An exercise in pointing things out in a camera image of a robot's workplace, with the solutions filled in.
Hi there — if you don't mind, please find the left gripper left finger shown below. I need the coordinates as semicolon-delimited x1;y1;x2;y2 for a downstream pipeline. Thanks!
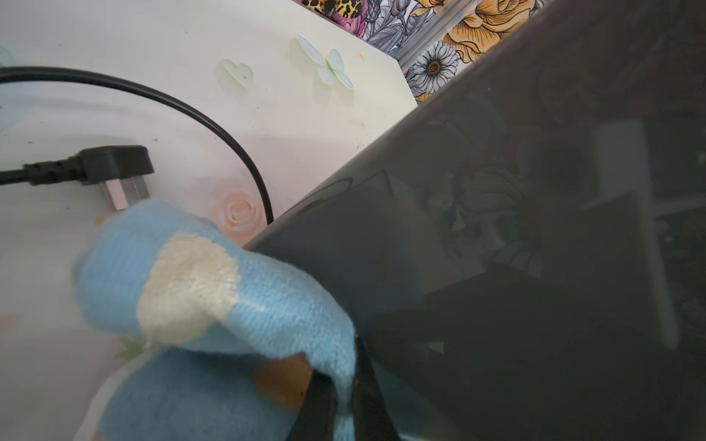
286;371;336;441

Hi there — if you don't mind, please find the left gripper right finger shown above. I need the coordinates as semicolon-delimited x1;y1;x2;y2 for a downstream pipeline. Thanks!
351;336;401;441

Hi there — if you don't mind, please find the blue patterned cleaning cloth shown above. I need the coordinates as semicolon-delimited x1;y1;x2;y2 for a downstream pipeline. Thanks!
72;200;357;440

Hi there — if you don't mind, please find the grey coffee machine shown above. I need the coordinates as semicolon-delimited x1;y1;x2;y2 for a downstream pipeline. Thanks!
250;1;705;440

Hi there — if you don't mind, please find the black power cable with plug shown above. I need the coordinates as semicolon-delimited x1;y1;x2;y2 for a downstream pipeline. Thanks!
0;65;275;226

